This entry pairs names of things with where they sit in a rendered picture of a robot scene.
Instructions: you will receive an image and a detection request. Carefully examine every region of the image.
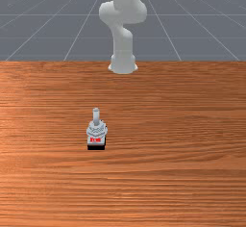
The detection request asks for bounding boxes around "grey toggle switch black base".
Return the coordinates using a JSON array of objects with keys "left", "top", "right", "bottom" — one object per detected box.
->
[{"left": 86, "top": 107, "right": 108, "bottom": 151}]

